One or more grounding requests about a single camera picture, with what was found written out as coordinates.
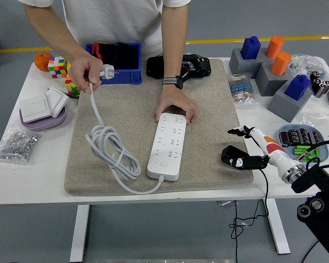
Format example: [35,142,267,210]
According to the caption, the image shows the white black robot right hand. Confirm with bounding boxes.
[226,125,302,176]

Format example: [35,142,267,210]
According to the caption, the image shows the person's right hand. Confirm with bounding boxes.
[67,53,104,95]

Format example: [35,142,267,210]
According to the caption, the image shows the person's left hand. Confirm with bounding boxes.
[155,84,200,125]

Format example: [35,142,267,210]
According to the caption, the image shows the white power cord with plug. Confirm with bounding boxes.
[84,64,166,196]

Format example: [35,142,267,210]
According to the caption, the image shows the thin black adapter cord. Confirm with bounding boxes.
[229,168,269,263]

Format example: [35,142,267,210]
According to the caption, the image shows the black plug adapter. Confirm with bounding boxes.
[221,145,250,168]

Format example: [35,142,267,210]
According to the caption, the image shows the white power strip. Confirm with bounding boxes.
[146,112,188,181]

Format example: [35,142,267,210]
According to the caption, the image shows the colourful puzzle cube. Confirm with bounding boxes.
[64,75,82,96]
[47,56,69,79]

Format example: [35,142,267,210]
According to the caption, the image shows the pile of green batteries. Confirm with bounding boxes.
[292,145,323,164]

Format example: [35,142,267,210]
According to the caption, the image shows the row of black capacitors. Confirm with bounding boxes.
[279,128,320,148]

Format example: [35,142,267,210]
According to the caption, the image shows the grey-brown mat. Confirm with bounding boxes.
[64,58,254,197]

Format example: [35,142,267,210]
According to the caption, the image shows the black device housing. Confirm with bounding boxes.
[146,54,211,82]

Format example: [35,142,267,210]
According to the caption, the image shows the black bag with red trim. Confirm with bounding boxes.
[94,41,140,71]

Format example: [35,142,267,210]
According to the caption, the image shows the orange fruit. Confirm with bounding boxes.
[33,52,53,72]

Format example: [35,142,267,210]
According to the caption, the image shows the blue plastic bin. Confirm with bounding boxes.
[84,43,143,85]

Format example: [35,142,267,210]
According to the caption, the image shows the light blue plate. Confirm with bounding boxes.
[277,124,329,165]

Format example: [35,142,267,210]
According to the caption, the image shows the grey block holder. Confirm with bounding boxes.
[229,48,272,80]
[266,87,314,123]
[255,61,291,97]

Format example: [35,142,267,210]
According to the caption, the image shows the person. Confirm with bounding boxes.
[16,0,192,60]

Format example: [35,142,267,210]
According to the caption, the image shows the purple tray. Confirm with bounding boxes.
[19,105,67,131]

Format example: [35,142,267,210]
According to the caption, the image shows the bag of resistors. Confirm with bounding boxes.
[228,72,258,105]

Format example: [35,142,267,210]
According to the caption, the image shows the blue block peg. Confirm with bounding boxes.
[284,74,312,101]
[240,36,262,60]

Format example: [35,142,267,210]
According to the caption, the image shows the white table leg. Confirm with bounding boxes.
[69,204,90,263]
[264,198,291,255]

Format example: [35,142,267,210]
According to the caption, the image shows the orange cylinder peg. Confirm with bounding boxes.
[265,36,285,59]
[270,52,292,77]

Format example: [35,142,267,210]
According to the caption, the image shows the clear bag of small parts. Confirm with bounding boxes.
[289,54,327,80]

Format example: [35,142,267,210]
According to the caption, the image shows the bag of metal nuts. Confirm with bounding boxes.
[0,126,44,166]

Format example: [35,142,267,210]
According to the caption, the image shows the white wall switch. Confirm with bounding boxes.
[45,85,70,119]
[19,96,53,124]

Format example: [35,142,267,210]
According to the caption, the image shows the black floor cable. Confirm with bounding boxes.
[300,241,319,263]

